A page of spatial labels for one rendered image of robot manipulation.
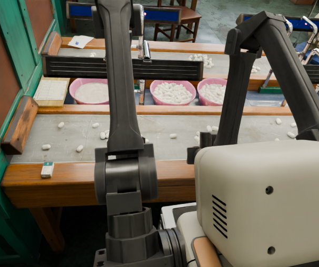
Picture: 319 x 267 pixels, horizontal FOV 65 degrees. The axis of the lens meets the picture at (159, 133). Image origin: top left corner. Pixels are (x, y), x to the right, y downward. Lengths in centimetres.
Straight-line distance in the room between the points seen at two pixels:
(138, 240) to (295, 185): 23
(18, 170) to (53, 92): 49
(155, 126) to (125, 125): 82
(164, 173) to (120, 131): 63
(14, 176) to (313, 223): 99
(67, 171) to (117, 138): 65
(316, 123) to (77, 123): 101
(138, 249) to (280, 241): 19
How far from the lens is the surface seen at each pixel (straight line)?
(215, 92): 158
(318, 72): 131
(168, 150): 116
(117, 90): 45
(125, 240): 40
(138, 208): 41
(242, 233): 33
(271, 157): 33
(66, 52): 187
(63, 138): 123
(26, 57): 143
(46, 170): 107
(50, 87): 147
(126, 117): 44
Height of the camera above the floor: 161
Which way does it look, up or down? 45 degrees down
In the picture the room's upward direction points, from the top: 8 degrees clockwise
